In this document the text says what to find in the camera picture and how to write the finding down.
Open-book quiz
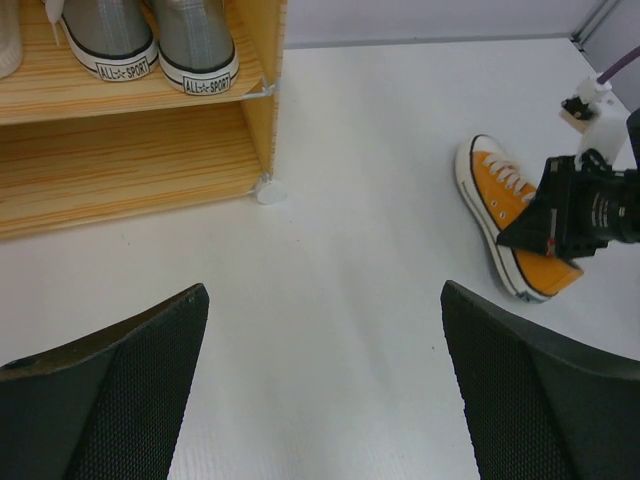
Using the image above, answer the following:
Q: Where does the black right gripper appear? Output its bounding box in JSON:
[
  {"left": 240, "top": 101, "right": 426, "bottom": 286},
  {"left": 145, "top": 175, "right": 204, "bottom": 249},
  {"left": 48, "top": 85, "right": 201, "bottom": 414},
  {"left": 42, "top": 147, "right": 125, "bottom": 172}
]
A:
[{"left": 497, "top": 147, "right": 639, "bottom": 260}]

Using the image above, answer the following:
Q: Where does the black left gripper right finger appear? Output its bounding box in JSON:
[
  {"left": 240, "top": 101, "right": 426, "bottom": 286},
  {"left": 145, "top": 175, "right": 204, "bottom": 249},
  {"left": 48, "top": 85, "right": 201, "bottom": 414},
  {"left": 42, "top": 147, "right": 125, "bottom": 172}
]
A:
[{"left": 440, "top": 281, "right": 639, "bottom": 479}]

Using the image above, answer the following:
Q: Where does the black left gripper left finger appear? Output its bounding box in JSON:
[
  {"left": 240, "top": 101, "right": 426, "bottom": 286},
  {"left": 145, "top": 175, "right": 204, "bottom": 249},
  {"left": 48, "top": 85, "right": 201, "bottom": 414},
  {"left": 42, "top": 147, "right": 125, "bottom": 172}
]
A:
[{"left": 1, "top": 284, "right": 209, "bottom": 479}]

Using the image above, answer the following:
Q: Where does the orange sneaker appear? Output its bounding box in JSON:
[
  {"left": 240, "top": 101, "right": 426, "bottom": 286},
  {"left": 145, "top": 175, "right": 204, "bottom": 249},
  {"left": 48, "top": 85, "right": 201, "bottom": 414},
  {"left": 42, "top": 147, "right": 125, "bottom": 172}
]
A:
[{"left": 454, "top": 134, "right": 584, "bottom": 303}]

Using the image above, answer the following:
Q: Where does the grey sneaker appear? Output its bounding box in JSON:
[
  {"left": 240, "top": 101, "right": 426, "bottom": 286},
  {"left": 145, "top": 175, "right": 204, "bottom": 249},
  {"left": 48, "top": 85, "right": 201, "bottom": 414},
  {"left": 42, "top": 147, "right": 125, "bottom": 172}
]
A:
[
  {"left": 147, "top": 0, "right": 239, "bottom": 96},
  {"left": 44, "top": 0, "right": 159, "bottom": 83}
]

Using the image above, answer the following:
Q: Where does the wooden shoe cabinet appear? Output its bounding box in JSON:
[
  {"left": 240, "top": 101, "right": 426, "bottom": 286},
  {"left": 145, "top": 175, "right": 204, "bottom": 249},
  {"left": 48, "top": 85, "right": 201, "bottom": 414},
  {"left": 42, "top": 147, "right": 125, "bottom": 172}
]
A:
[{"left": 1, "top": 1, "right": 287, "bottom": 239}]

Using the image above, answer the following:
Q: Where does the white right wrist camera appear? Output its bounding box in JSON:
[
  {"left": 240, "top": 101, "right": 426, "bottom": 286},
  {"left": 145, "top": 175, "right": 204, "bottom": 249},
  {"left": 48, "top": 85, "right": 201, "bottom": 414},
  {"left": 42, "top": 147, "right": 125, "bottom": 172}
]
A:
[{"left": 560, "top": 73, "right": 627, "bottom": 167}]

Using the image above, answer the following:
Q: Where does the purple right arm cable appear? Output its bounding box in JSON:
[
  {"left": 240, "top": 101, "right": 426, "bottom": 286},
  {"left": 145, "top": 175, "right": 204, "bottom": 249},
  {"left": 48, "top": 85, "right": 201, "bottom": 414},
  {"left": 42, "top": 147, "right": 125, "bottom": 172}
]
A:
[{"left": 597, "top": 44, "right": 640, "bottom": 86}]

